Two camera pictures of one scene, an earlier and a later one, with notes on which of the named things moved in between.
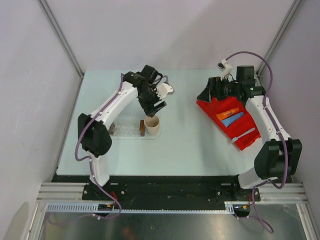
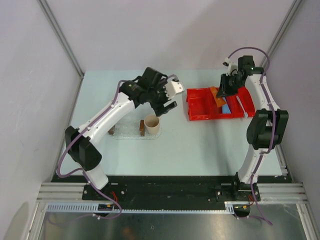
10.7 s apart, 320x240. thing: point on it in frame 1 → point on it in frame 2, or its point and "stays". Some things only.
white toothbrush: x=235 y=139 → x=245 y=113
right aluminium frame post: x=289 y=15 stays
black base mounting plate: x=163 y=189 stays
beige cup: x=152 y=125 stays
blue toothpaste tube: x=228 y=120 → x=225 y=108
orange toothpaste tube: x=222 y=115 → x=219 y=101
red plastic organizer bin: x=243 y=124 → x=202 y=105
